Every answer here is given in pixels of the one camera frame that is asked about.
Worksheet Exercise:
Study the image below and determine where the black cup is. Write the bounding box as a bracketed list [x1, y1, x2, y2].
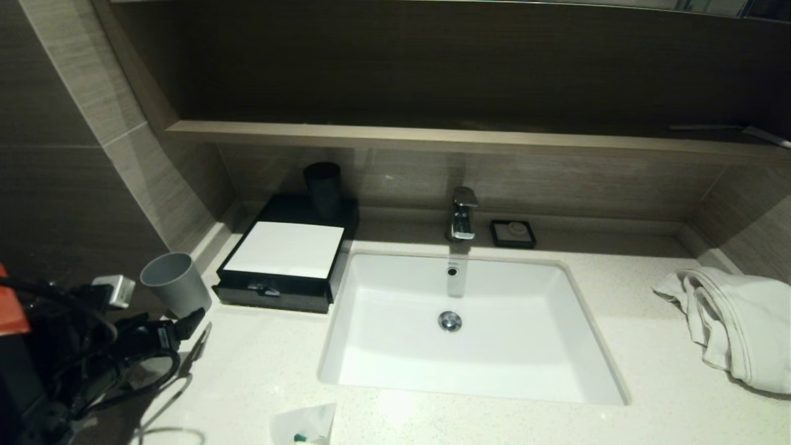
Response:
[303, 163, 344, 220]

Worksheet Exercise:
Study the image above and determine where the wooden wall shelf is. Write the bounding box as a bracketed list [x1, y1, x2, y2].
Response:
[166, 121, 791, 163]

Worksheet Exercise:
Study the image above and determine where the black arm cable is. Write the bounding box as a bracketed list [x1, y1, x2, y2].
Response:
[0, 278, 181, 421]

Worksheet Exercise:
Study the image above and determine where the black box with white top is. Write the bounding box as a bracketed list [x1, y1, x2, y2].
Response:
[218, 193, 360, 303]

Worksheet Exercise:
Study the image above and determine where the grey plastic cup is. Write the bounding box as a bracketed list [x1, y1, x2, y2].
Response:
[140, 252, 212, 319]

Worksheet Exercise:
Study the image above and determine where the white sink basin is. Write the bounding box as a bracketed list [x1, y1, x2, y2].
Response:
[317, 249, 631, 407]

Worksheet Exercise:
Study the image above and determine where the chrome faucet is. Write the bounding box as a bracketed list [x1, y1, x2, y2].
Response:
[446, 187, 479, 242]

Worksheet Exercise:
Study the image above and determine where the white towel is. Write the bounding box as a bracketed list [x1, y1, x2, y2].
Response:
[652, 267, 791, 395]

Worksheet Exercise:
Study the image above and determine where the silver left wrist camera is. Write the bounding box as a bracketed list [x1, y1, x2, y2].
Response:
[91, 275, 136, 309]

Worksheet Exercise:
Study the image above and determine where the clear packet with green toothbrush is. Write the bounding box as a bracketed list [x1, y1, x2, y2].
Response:
[270, 402, 337, 445]

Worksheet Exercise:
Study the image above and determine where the black soap dish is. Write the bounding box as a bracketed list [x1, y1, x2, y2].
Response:
[490, 219, 537, 250]

